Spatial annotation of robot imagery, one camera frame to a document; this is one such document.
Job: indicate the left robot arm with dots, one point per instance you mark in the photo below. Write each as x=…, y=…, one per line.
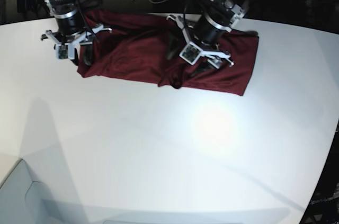
x=225, y=12

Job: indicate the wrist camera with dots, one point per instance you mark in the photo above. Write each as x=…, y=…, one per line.
x=190, y=53
x=63, y=51

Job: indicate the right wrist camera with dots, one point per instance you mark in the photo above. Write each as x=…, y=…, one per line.
x=63, y=51

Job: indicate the dark red t-shirt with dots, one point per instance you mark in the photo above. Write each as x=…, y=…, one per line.
x=136, y=50

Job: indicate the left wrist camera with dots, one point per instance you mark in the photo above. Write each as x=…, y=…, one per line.
x=190, y=53

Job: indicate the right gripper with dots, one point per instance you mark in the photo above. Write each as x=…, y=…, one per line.
x=72, y=33

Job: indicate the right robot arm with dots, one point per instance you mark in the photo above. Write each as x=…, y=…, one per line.
x=72, y=9

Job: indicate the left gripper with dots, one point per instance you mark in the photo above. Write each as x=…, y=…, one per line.
x=204, y=34

